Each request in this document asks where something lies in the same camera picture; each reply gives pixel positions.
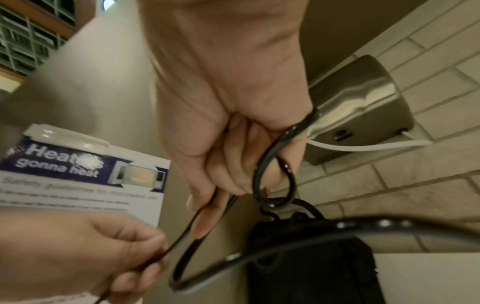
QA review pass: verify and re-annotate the white power cable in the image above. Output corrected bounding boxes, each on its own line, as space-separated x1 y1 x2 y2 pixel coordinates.
305 130 435 153

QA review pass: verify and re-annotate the person's right hand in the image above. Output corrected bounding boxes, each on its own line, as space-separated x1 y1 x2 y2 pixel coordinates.
136 0 315 240

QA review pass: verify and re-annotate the person's left hand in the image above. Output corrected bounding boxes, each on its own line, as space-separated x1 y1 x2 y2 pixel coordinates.
0 207 169 304

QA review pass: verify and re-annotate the black fabric bag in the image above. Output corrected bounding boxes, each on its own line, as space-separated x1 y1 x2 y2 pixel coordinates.
246 198 388 304

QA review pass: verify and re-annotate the purple and white poster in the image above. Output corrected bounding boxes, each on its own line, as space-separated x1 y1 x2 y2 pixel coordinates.
0 123 172 228

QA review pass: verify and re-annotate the steel wall hand dryer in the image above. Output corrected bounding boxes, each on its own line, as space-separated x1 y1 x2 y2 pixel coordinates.
303 55 416 166

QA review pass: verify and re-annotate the black power cord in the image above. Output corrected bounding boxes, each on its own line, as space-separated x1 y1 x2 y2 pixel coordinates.
93 108 480 304

